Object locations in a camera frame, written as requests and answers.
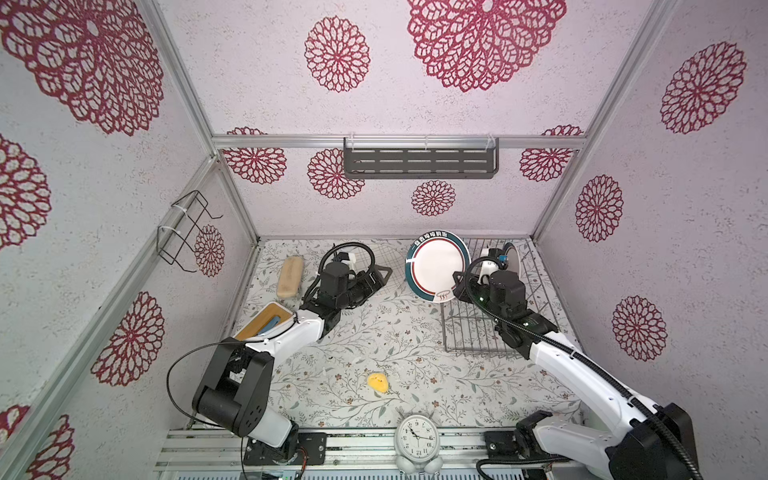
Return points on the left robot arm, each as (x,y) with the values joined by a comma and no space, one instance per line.
(234,390)

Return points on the white alarm clock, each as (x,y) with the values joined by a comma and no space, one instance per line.
(417,446)

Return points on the dark rimmed plate in rack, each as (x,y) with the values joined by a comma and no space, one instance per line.
(504,258)

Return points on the plaid beige plate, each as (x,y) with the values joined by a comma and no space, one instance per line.
(390,253)

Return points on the yellow cheese toy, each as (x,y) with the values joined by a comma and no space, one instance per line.
(378,381)

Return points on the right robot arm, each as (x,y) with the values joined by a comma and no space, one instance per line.
(641,439)

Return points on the wire dish rack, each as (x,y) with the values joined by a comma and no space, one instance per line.
(472,329)

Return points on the green rimmed white plate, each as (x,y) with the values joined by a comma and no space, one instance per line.
(431,261)

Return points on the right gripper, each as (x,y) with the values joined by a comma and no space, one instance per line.
(469,288)

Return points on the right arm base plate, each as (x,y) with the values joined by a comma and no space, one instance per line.
(507,444)

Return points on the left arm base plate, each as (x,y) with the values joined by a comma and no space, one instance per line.
(299,449)

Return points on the black wire wall basket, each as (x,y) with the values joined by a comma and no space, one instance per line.
(193,242)

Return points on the yellow tray with blue item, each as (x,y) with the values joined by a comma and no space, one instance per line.
(272,315)

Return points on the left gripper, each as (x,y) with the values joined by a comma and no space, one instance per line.
(370,287)

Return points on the grey wall shelf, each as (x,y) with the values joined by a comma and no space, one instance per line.
(464,161)

